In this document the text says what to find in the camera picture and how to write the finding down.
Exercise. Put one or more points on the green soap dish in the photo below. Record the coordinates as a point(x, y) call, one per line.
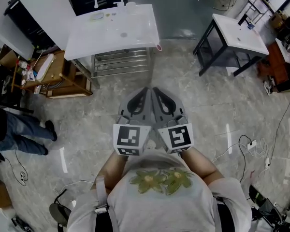
point(97, 16)

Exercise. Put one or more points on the white partition panel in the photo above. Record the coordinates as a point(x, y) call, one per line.
point(43, 11)

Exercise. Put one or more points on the black round stand base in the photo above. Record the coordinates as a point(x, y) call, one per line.
point(59, 210)

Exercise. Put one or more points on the narrow white sink basin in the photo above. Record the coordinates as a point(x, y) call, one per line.
point(285, 52)

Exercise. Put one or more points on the small cardboard box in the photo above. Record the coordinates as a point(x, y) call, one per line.
point(277, 20)

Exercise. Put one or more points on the grey floral t-shirt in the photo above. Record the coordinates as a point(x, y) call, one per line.
point(159, 209)

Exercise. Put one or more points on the blue and white packet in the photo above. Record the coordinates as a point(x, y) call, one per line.
point(31, 76)

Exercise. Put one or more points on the small white sink basin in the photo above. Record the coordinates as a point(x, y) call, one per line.
point(241, 36)

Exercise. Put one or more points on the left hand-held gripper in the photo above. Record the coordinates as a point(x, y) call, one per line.
point(131, 139)

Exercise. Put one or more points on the white power strip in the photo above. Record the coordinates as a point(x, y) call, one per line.
point(251, 144)

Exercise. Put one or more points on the black floor equipment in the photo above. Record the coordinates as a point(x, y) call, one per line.
point(268, 208)

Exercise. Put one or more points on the person's left forearm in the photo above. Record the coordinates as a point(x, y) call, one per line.
point(111, 170)

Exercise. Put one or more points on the black metal shelf frame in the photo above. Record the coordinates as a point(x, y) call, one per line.
point(2, 93)

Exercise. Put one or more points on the wooden side table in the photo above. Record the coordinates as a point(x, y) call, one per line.
point(62, 81)

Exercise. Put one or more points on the reddish wooden cabinet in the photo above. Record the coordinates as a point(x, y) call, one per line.
point(278, 64)

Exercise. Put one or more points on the red-capped bottle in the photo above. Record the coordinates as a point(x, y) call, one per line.
point(23, 64)

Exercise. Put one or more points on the black faucet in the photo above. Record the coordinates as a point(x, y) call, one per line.
point(242, 20)

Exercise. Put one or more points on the person's right forearm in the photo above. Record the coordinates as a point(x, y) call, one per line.
point(200, 165)

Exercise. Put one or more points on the black sink stand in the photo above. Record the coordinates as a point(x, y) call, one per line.
point(207, 47)

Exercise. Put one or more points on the large white sink basin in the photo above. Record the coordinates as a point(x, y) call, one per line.
point(106, 40)

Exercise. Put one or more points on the white oblong tray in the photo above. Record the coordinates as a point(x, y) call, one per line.
point(45, 66)

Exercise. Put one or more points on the metal rack under sink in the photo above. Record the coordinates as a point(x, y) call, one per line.
point(120, 63)

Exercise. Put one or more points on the small blue object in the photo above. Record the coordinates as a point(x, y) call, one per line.
point(250, 26)

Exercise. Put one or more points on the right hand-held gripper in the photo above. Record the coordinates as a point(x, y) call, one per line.
point(180, 136)

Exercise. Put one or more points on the white cup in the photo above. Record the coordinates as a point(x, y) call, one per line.
point(130, 7)

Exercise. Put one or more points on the metal sink drain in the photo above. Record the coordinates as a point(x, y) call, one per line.
point(124, 35)

